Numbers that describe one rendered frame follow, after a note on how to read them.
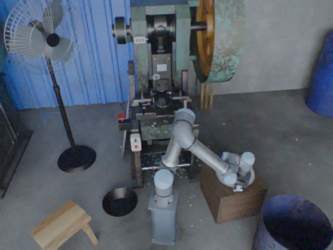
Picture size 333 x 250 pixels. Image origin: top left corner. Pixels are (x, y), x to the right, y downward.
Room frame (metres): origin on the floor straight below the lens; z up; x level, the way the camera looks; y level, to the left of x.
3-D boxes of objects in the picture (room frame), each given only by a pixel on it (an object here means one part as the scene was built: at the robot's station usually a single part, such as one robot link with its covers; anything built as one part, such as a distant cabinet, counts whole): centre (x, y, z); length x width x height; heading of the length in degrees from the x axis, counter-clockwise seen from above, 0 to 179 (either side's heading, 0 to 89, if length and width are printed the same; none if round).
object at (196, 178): (2.16, -0.22, 0.45); 0.92 x 0.12 x 0.90; 6
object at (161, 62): (1.95, 0.03, 1.04); 0.17 x 0.15 x 0.30; 6
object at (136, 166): (2.10, 0.31, 0.45); 0.92 x 0.12 x 0.90; 6
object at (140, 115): (1.99, 0.03, 0.68); 0.45 x 0.30 x 0.06; 96
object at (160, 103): (1.82, 0.01, 0.72); 0.25 x 0.14 x 0.14; 6
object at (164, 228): (1.19, 0.02, 0.23); 0.19 x 0.19 x 0.45; 79
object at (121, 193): (1.46, 0.40, 0.04); 0.30 x 0.30 x 0.07
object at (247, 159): (1.21, -0.49, 0.77); 0.09 x 0.08 x 0.11; 78
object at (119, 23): (1.98, 0.28, 1.31); 0.22 x 0.12 x 0.22; 6
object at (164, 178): (1.19, 0.02, 0.62); 0.13 x 0.12 x 0.14; 168
